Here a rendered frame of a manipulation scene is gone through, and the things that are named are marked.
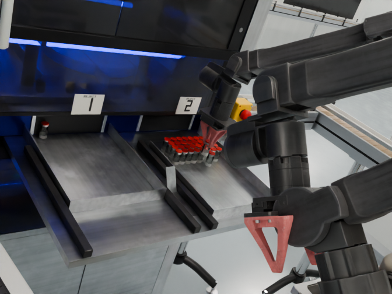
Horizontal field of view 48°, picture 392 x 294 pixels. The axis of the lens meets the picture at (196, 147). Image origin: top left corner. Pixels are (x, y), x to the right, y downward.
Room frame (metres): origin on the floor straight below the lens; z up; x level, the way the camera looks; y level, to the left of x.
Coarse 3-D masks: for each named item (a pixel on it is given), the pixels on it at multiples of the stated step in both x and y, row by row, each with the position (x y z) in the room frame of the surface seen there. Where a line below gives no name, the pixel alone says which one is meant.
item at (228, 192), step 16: (224, 160) 1.29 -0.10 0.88; (176, 176) 1.07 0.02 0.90; (192, 176) 1.12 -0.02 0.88; (208, 176) 1.15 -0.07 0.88; (224, 176) 1.19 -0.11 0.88; (240, 176) 1.22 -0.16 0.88; (256, 176) 1.20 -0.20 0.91; (192, 192) 1.01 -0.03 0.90; (208, 192) 1.07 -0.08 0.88; (224, 192) 1.09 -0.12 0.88; (240, 192) 1.13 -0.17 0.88; (256, 192) 1.16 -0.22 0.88; (208, 208) 0.95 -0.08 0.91; (224, 208) 0.96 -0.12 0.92; (240, 208) 1.01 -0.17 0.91
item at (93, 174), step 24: (48, 144) 1.02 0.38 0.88; (72, 144) 1.07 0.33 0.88; (96, 144) 1.11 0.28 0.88; (120, 144) 1.14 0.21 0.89; (48, 168) 0.88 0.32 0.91; (72, 168) 0.95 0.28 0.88; (96, 168) 0.99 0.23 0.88; (120, 168) 1.03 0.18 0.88; (144, 168) 1.04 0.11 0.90; (72, 192) 0.86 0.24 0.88; (96, 192) 0.89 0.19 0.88; (120, 192) 0.92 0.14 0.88; (144, 192) 0.92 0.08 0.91
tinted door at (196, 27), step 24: (144, 0) 1.13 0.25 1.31; (168, 0) 1.18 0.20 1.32; (192, 0) 1.24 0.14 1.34; (216, 0) 1.29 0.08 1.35; (240, 0) 1.35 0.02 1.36; (120, 24) 1.10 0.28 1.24; (144, 24) 1.14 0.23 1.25; (168, 24) 1.20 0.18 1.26; (192, 24) 1.25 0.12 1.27; (216, 24) 1.31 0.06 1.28
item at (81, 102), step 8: (80, 96) 1.04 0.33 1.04; (88, 96) 1.05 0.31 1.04; (96, 96) 1.07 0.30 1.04; (80, 104) 1.04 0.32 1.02; (88, 104) 1.06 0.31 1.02; (96, 104) 1.07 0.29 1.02; (72, 112) 1.03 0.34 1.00; (80, 112) 1.04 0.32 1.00; (88, 112) 1.06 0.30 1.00; (96, 112) 1.08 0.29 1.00
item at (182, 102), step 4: (180, 100) 1.27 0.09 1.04; (184, 100) 1.28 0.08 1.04; (196, 100) 1.31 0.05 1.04; (200, 100) 1.32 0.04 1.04; (180, 104) 1.27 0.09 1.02; (184, 104) 1.28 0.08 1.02; (188, 104) 1.29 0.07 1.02; (192, 104) 1.30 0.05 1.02; (196, 104) 1.31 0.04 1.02; (180, 108) 1.27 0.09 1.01; (184, 108) 1.29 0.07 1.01; (188, 108) 1.30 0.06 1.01; (192, 108) 1.31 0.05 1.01; (196, 108) 1.32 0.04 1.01; (176, 112) 1.27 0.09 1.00; (180, 112) 1.28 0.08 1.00; (184, 112) 1.29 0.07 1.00; (188, 112) 1.30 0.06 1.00; (192, 112) 1.31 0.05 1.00; (196, 112) 1.32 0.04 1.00
